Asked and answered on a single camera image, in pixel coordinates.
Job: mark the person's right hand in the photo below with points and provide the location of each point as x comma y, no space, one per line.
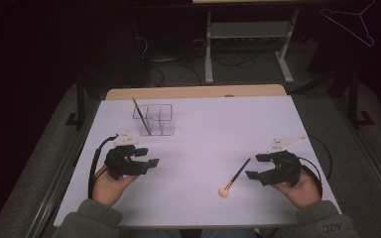
302,193

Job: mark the white clothes hanger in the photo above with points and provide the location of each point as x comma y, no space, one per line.
365,37

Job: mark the light wooden table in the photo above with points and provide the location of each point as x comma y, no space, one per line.
195,91

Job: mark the black metal stand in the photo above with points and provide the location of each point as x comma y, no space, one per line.
354,102
80,102

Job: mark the grey metal rail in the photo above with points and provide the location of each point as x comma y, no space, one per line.
373,158
56,188

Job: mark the white board table cover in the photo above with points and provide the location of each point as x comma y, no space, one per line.
205,132

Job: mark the thin dark makeup brush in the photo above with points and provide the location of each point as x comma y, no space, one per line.
142,115

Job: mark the makeup brush with beige head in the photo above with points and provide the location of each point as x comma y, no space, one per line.
234,178

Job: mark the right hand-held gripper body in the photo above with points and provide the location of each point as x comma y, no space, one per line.
284,168

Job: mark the person's left hand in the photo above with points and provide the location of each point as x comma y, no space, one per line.
110,190

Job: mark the clear plastic compartment organizer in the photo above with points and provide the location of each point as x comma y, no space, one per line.
155,119

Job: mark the white metal desk frame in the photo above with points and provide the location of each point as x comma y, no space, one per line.
248,30

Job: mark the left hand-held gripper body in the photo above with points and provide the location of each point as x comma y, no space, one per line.
122,163

